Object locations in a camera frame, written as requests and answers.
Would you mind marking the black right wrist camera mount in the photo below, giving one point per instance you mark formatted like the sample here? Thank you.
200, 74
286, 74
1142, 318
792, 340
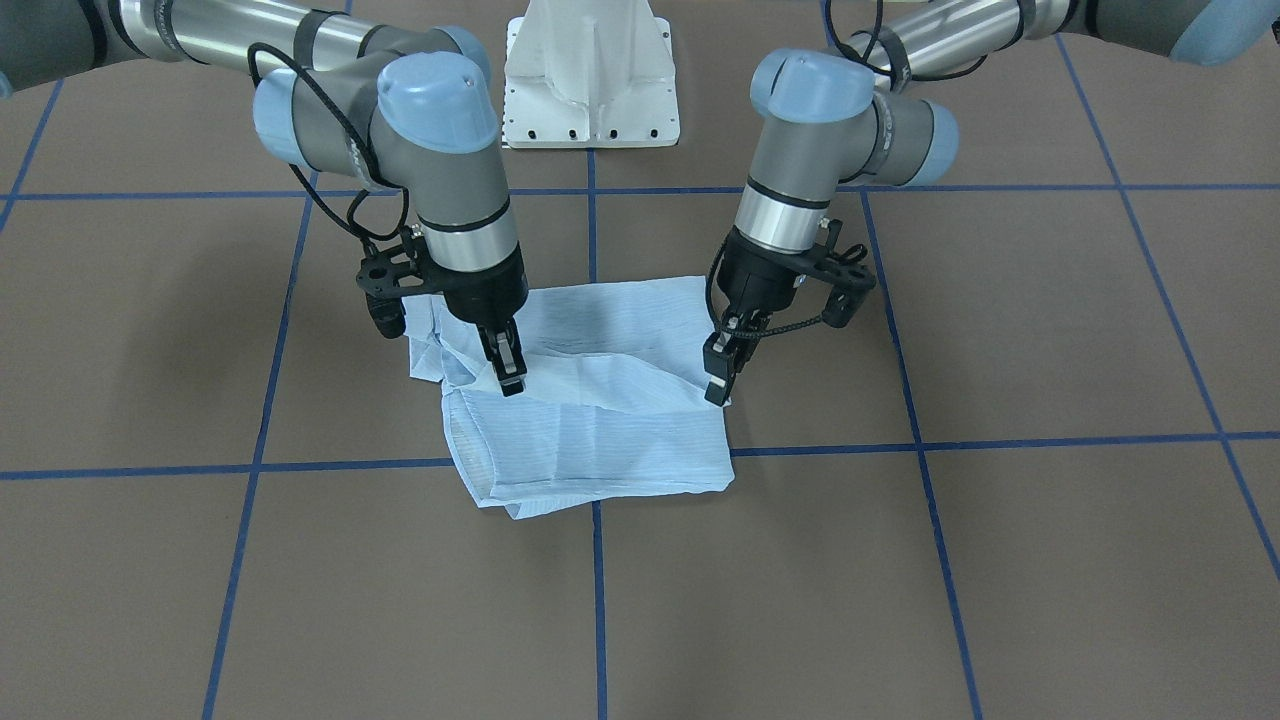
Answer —
388, 276

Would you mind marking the light blue button shirt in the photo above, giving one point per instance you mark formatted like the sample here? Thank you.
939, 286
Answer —
613, 403

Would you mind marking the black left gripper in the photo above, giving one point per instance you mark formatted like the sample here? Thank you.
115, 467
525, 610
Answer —
760, 278

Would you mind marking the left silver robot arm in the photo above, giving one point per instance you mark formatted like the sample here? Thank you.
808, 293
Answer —
842, 115

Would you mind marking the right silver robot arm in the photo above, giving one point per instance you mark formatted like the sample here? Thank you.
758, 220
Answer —
394, 109

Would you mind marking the white pedestal column with base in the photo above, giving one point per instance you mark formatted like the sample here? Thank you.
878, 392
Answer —
590, 75

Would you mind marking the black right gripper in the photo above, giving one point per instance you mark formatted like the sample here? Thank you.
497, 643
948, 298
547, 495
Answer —
486, 293

